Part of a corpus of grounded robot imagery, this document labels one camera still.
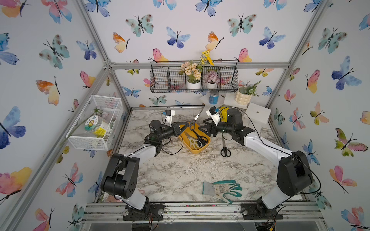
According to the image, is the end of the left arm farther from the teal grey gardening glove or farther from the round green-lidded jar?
the teal grey gardening glove

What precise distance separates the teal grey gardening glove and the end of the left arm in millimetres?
346

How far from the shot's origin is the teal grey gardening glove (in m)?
0.80

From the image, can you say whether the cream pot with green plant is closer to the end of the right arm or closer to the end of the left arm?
the end of the right arm

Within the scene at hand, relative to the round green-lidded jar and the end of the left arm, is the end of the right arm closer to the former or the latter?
the end of the left arm

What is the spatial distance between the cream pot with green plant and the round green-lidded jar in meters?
0.73

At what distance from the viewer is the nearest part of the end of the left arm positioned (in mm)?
687

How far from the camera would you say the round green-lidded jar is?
644 mm

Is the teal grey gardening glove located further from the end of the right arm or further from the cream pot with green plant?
the cream pot with green plant

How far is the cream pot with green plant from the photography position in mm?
867
